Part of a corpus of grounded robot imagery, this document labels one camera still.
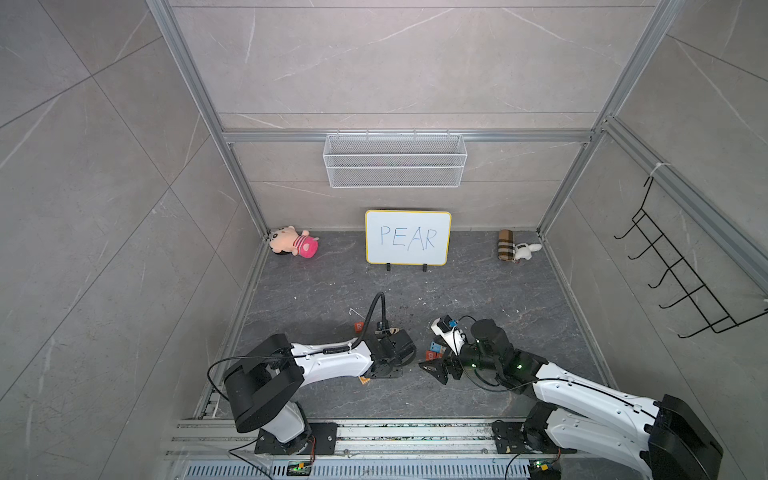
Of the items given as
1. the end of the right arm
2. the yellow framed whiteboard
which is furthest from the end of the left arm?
the yellow framed whiteboard

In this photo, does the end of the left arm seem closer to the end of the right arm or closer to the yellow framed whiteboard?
the end of the right arm

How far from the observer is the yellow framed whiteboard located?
103cm
